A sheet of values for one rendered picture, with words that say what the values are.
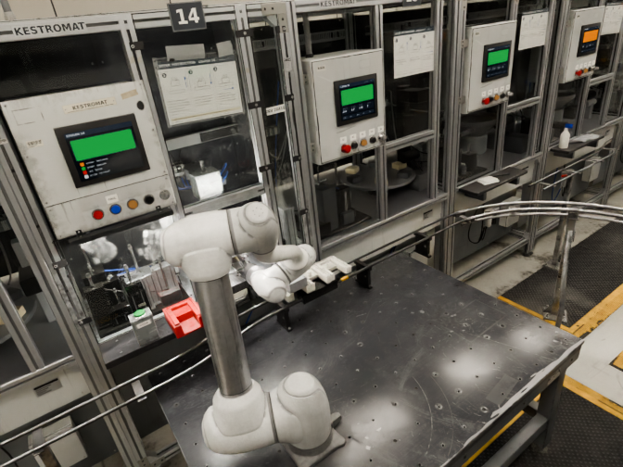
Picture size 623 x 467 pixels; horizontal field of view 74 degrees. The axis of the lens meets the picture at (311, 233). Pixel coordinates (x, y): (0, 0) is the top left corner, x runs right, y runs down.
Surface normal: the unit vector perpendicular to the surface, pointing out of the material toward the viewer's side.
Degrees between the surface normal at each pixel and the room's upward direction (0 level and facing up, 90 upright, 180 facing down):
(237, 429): 75
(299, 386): 6
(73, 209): 90
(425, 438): 0
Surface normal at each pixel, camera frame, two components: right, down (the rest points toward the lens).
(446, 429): -0.11, -0.89
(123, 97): 0.58, 0.31
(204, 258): 0.22, 0.31
